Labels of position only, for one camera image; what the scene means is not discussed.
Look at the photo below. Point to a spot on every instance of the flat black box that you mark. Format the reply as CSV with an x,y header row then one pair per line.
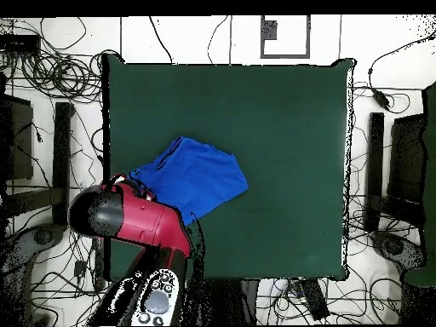
x,y
18,43

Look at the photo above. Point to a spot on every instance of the black monitor box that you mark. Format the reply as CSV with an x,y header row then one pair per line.
x,y
407,160
20,143

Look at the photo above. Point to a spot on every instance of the blue laundry garment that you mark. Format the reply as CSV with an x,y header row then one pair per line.
x,y
197,177

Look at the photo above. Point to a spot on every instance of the black power adapter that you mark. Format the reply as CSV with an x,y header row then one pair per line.
x,y
380,98

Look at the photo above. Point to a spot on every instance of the black power strip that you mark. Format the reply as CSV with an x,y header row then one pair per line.
x,y
98,265

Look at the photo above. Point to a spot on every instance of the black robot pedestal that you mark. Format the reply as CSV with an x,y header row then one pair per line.
x,y
231,299

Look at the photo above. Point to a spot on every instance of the grey chair base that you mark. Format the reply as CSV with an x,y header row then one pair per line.
x,y
44,235
395,247

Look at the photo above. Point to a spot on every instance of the small black adapter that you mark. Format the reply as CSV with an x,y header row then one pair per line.
x,y
80,268

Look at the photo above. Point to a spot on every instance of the long black box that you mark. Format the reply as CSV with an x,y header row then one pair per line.
x,y
315,299

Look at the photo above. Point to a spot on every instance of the green cloth covered table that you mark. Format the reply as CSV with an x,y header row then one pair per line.
x,y
430,170

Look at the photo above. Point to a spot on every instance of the grey floor frame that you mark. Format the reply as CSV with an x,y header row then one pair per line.
x,y
285,55

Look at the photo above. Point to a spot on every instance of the dark green table cloth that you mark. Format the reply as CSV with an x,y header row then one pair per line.
x,y
272,170

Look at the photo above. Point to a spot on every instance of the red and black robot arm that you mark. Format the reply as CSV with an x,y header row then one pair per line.
x,y
150,221

